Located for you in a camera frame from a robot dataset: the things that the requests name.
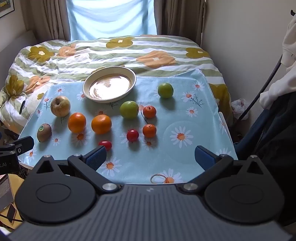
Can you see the light blue sheer curtain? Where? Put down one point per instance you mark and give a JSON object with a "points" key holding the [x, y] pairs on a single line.
{"points": [[111, 18]]}

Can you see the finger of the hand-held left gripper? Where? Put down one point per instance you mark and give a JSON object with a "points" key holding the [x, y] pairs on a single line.
{"points": [[23, 143]]}

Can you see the cream ceramic bowl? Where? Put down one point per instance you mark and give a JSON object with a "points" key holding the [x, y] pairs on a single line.
{"points": [[108, 85]]}

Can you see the light blue daisy tablecloth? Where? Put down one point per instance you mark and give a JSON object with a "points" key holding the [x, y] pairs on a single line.
{"points": [[185, 115]]}

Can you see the white hanging garment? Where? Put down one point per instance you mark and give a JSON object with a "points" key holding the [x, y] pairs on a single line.
{"points": [[291, 34]]}

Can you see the green apple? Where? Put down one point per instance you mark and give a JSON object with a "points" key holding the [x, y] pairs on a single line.
{"points": [[129, 109], [165, 90]]}

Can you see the dark blue garment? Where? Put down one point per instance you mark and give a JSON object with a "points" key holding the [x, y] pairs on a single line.
{"points": [[253, 134]]}

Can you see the beige rubber band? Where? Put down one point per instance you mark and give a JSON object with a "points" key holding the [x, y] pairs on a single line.
{"points": [[151, 179]]}

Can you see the striped floral blanket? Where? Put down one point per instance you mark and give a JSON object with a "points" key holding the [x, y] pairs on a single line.
{"points": [[104, 53]]}

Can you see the round red tomato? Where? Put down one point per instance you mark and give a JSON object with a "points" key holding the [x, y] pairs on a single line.
{"points": [[132, 135]]}

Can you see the white plastic bag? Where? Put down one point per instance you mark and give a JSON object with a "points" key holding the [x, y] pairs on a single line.
{"points": [[239, 106]]}

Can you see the small tangerine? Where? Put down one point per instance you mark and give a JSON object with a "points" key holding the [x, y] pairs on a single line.
{"points": [[149, 112], [149, 130]]}

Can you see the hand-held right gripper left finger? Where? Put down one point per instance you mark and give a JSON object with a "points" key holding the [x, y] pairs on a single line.
{"points": [[97, 158]]}

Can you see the oval red cherry tomato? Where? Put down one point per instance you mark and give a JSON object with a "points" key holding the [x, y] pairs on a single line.
{"points": [[105, 144]]}

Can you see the framed wall picture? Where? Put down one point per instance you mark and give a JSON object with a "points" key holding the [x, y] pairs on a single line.
{"points": [[5, 7]]}

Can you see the brown kiwi with sticker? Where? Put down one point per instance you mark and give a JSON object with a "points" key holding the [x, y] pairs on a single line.
{"points": [[44, 133]]}

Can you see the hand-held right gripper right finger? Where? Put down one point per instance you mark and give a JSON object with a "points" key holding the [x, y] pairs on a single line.
{"points": [[203, 158]]}

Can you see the large orange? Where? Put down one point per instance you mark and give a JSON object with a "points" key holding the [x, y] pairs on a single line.
{"points": [[77, 122], [101, 124]]}

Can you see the brown curtain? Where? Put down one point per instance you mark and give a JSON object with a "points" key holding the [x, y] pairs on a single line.
{"points": [[46, 18], [180, 18]]}

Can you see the grey bed headboard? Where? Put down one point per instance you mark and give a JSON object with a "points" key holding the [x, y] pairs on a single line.
{"points": [[16, 44]]}

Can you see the brown cardboard box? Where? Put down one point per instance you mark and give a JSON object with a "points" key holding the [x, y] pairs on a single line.
{"points": [[5, 191]]}

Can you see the black garment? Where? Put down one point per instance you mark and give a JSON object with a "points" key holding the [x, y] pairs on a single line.
{"points": [[279, 143]]}

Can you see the yellow wrinkled apple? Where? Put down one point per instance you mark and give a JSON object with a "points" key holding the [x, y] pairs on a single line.
{"points": [[60, 106]]}

